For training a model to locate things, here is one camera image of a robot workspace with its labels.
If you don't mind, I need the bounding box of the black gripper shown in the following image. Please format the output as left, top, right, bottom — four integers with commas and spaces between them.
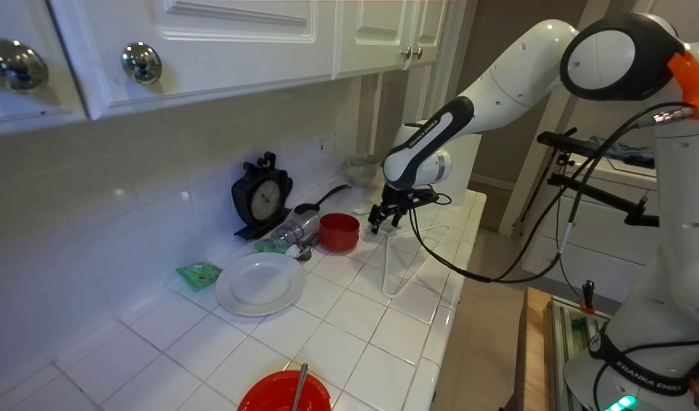
365, 182, 442, 234

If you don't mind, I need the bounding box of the clear plastic cup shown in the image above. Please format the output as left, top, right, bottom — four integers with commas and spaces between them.
376, 217, 430, 302

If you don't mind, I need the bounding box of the white side cabinet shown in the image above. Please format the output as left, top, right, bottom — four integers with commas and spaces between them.
518, 155, 664, 306

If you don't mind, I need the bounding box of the white upper cabinet door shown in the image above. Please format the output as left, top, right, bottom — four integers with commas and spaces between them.
48, 0, 344, 123
408, 0, 451, 72
0, 0, 88, 138
333, 0, 418, 79

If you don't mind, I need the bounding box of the chrome cabinet knob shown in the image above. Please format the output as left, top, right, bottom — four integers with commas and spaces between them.
0, 39, 51, 93
119, 41, 164, 86

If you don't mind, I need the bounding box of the red plastic cup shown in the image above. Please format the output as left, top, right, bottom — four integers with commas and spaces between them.
317, 211, 363, 255

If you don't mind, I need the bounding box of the grey glass bowl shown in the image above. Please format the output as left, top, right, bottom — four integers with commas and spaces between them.
338, 152, 386, 190

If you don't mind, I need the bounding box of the black ladle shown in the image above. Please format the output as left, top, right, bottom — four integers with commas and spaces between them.
292, 182, 354, 217

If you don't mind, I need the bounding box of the clear plastic bottle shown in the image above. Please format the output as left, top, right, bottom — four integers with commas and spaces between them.
253, 210, 322, 258

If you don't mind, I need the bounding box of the black kitchen scale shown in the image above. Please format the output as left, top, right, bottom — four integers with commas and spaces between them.
229, 151, 294, 242

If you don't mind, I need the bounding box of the white ceramic plate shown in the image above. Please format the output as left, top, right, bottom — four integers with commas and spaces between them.
213, 251, 309, 319

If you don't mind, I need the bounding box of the spoon in red bowl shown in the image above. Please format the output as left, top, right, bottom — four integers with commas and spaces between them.
288, 361, 310, 411

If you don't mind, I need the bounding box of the green sponge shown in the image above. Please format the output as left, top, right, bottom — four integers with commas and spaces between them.
174, 260, 223, 291

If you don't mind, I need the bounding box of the wooden robot platform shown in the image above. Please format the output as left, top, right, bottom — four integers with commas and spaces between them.
514, 282, 559, 411

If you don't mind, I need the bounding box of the red plastic bowl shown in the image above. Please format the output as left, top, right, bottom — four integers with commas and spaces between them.
234, 368, 336, 411

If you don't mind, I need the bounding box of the blue cloth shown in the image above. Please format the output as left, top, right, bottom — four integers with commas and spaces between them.
591, 137, 660, 168

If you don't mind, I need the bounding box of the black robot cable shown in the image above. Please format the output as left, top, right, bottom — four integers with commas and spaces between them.
403, 100, 699, 287

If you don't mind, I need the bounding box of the black camera mount rod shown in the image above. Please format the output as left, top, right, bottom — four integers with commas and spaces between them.
537, 128, 658, 168
545, 171, 663, 227

